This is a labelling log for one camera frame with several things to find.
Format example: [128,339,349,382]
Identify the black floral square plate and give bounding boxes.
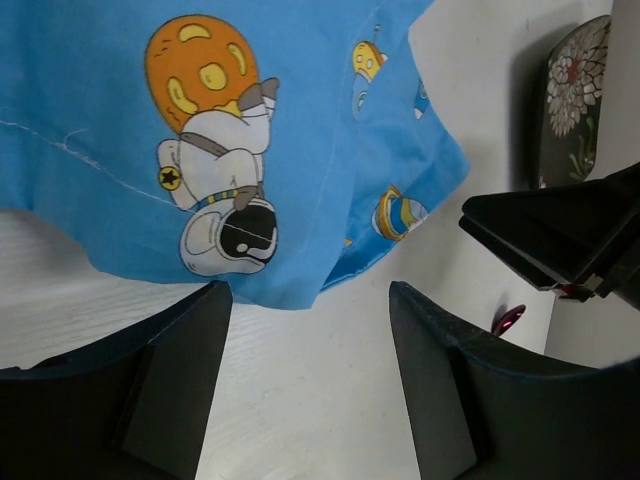
[533,15,611,189]

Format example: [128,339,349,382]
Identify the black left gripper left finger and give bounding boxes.
[1,282,233,479]

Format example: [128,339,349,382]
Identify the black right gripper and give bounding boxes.
[459,164,639,303]

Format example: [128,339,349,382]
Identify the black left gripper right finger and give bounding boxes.
[389,282,639,479]

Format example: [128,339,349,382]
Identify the blue space print cloth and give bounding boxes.
[1,1,469,310]

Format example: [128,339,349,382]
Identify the purple metal spoon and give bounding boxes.
[491,304,526,337]

